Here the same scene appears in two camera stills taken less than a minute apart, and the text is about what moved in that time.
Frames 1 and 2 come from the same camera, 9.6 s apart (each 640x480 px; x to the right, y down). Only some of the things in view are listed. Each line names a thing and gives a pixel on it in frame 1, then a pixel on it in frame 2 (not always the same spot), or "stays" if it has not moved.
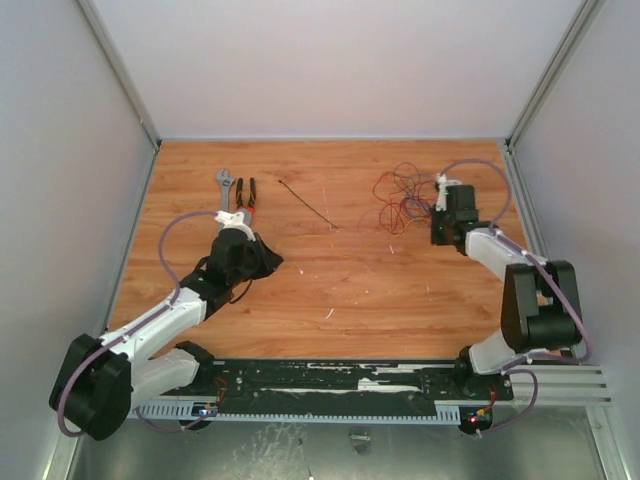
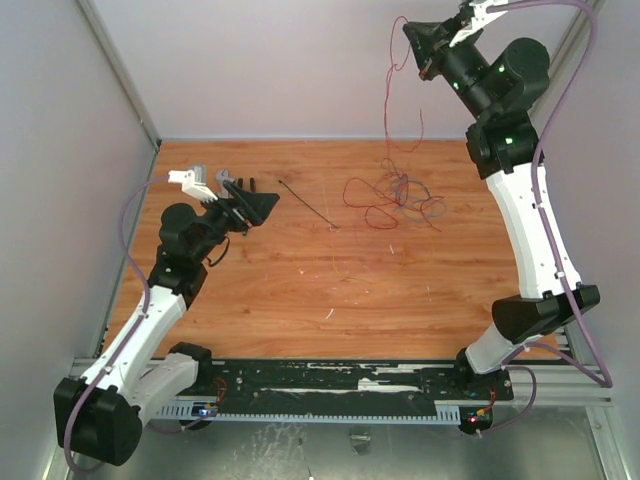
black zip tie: [307, 204] stays
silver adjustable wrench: [224, 181] stays
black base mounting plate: [407, 378] stays
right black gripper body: [440, 228] to [439, 51]
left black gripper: [270, 261] to [247, 208]
